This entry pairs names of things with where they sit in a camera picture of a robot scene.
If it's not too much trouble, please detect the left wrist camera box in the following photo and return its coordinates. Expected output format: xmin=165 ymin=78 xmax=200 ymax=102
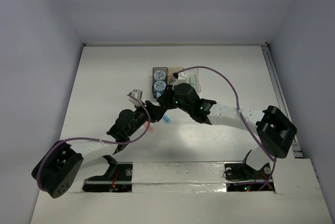
xmin=128 ymin=89 xmax=142 ymax=106

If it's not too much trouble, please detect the aluminium side rail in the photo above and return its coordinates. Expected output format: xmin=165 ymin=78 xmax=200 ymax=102
xmin=261 ymin=45 xmax=304 ymax=159

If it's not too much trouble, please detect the orange translucent container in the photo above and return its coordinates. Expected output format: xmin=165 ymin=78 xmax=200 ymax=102
xmin=167 ymin=67 xmax=183 ymax=85

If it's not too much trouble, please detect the blue cleaning gel jar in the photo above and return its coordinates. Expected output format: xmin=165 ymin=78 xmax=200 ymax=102
xmin=153 ymin=70 xmax=166 ymax=81

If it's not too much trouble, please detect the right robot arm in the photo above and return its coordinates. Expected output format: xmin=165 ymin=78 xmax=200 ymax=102
xmin=157 ymin=83 xmax=297 ymax=178

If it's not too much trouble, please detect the orange highlighter pen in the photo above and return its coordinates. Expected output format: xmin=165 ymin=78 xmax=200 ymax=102
xmin=143 ymin=122 xmax=153 ymax=132

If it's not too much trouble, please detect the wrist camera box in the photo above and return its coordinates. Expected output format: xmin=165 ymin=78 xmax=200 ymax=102
xmin=173 ymin=71 xmax=188 ymax=85
xmin=128 ymin=89 xmax=142 ymax=106

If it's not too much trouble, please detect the blue highlighter pen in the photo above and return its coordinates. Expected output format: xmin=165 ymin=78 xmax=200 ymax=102
xmin=163 ymin=115 xmax=171 ymax=123

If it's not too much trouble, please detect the green highlighter pen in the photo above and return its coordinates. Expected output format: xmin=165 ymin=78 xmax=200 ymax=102
xmin=188 ymin=76 xmax=196 ymax=85

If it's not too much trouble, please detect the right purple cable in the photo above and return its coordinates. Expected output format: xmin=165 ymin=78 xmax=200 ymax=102
xmin=176 ymin=65 xmax=277 ymax=191

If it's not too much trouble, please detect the clear plastic container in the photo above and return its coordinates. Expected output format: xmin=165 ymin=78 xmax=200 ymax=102
xmin=184 ymin=68 xmax=201 ymax=95

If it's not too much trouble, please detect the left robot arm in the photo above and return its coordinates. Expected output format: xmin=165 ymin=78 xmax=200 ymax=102
xmin=31 ymin=100 xmax=168 ymax=198

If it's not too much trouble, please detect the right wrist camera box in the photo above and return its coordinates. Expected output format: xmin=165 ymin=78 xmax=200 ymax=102
xmin=173 ymin=71 xmax=188 ymax=85

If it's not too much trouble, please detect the grey translucent container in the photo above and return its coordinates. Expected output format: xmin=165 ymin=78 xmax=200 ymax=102
xmin=151 ymin=67 xmax=168 ymax=98

